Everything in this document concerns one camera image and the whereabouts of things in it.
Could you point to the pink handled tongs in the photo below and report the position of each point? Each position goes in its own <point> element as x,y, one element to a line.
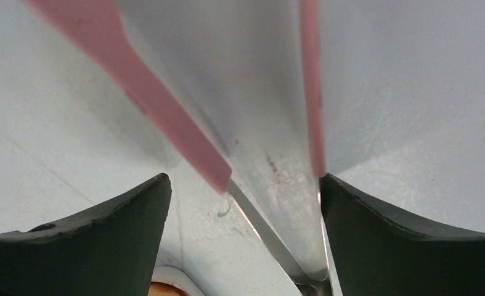
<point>96,27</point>

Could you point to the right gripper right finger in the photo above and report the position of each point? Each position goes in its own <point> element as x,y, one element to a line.
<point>381,249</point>

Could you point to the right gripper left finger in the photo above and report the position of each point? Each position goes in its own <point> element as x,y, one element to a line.
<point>108,249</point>

